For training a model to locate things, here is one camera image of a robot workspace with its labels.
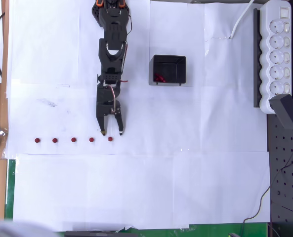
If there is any black open box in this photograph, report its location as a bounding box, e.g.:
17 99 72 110
148 54 187 86

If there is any white paper table cover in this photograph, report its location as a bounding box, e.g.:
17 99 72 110
4 0 272 232

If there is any green cutting mat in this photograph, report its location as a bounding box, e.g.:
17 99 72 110
4 159 269 237

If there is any grey rounded object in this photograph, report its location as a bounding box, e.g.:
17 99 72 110
0 211 55 237

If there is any black power adapter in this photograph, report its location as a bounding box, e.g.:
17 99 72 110
269 94 293 131

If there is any white power strip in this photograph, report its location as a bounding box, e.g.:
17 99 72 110
259 0 292 115

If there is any black pegboard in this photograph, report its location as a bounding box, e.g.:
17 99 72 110
266 0 293 237

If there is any white power cable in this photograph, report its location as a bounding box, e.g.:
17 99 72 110
229 0 256 40

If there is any thin black adapter cable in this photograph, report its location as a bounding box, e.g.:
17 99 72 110
240 128 293 237

